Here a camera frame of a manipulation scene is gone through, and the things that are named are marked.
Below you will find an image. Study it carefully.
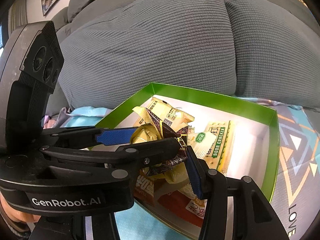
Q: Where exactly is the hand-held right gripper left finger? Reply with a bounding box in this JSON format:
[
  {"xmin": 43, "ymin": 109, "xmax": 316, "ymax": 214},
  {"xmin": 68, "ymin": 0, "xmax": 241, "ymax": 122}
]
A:
[{"xmin": 30, "ymin": 211, "xmax": 118, "ymax": 240}]

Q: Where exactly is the soda cracker pack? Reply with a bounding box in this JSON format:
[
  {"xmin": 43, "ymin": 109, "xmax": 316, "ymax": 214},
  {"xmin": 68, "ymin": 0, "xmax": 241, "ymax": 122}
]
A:
[{"xmin": 200, "ymin": 120, "xmax": 236, "ymax": 177}]

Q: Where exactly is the pale yellow candy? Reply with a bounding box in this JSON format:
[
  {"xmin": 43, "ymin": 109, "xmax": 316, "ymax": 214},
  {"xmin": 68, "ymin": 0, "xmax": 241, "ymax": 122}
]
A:
[{"xmin": 160, "ymin": 164, "xmax": 194, "ymax": 188}]

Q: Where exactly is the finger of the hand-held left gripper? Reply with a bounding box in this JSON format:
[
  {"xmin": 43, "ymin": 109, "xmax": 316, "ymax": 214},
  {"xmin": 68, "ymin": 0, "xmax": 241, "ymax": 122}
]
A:
[
  {"xmin": 40, "ymin": 137, "xmax": 180, "ymax": 178},
  {"xmin": 40, "ymin": 126, "xmax": 138, "ymax": 151}
]

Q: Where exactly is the yellow snack packet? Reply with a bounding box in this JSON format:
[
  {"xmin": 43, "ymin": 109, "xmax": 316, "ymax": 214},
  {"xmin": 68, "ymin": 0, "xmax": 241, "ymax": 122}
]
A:
[{"xmin": 132, "ymin": 96, "xmax": 195, "ymax": 135}]

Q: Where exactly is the gold foil chocolate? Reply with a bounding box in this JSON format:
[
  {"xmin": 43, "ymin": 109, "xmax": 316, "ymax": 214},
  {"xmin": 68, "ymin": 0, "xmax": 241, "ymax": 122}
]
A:
[{"xmin": 131, "ymin": 124, "xmax": 163, "ymax": 146}]

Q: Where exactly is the dark patterned candy wrapper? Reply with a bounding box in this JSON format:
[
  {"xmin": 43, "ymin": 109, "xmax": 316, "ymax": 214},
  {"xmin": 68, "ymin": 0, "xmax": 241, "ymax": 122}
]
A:
[{"xmin": 144, "ymin": 110, "xmax": 189, "ymax": 177}]

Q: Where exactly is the white slatted panel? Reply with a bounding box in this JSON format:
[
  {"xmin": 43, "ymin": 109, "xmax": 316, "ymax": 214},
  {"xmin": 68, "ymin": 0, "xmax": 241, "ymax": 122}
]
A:
[{"xmin": 7, "ymin": 0, "xmax": 28, "ymax": 39}]

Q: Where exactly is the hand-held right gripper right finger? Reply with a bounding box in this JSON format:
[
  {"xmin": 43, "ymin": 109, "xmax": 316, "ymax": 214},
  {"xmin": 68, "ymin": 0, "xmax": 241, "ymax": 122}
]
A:
[{"xmin": 186, "ymin": 146, "xmax": 290, "ymax": 240}]

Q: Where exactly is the grey sofa cushion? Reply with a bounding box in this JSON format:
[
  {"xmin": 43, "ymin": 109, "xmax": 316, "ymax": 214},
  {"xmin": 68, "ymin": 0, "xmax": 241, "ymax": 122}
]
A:
[
  {"xmin": 222, "ymin": 0, "xmax": 320, "ymax": 113},
  {"xmin": 59, "ymin": 0, "xmax": 237, "ymax": 109}
]

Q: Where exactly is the orange seed packet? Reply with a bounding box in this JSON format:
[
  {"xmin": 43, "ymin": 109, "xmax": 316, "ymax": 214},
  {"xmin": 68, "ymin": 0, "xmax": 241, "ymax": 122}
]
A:
[{"xmin": 132, "ymin": 166, "xmax": 162, "ymax": 207}]

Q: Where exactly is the person's left hand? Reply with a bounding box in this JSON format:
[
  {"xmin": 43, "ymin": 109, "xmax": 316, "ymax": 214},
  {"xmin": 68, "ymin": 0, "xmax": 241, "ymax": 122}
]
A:
[{"xmin": 0, "ymin": 192, "xmax": 40, "ymax": 232}]

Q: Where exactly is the brown milk tea packet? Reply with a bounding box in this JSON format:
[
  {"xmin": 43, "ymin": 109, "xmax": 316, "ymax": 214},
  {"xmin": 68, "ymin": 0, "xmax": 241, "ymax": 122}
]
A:
[{"xmin": 156, "ymin": 189, "xmax": 207, "ymax": 228}]

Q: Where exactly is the green and white candy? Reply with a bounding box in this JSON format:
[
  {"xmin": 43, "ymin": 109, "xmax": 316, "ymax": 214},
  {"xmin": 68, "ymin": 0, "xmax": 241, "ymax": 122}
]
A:
[{"xmin": 187, "ymin": 131, "xmax": 217, "ymax": 160}]

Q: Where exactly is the green cardboard box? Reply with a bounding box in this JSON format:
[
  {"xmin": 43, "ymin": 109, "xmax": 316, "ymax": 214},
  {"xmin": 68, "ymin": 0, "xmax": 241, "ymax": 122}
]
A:
[{"xmin": 94, "ymin": 82, "xmax": 280, "ymax": 240}]

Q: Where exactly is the grey sofa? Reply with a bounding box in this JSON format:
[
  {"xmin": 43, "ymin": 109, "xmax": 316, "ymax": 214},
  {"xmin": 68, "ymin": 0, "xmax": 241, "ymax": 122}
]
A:
[{"xmin": 55, "ymin": 0, "xmax": 218, "ymax": 39}]

